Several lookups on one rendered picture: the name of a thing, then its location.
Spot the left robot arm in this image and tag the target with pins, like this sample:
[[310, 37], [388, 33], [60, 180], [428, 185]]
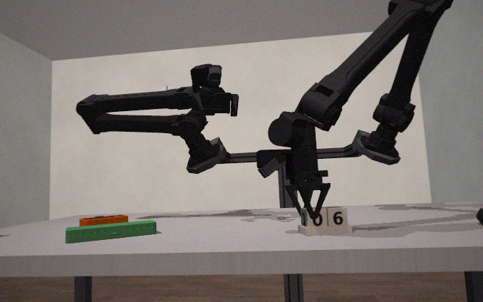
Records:
[[321, 105]]

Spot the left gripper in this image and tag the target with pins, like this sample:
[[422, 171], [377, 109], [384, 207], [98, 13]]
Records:
[[306, 188]]

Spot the beige calendar cube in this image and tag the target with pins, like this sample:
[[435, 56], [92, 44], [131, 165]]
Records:
[[321, 221], [336, 216]]

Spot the cream rectangular tray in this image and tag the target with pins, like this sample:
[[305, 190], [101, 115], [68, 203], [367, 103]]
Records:
[[325, 230]]

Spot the orange digital multimeter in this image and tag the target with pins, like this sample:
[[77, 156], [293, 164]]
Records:
[[103, 220]]

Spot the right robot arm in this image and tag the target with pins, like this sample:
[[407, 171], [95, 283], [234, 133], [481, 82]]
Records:
[[207, 76]]

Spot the green long rectangular box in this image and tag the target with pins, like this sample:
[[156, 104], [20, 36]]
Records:
[[109, 231]]

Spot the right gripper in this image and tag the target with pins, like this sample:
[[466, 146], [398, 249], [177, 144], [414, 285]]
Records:
[[214, 102]]

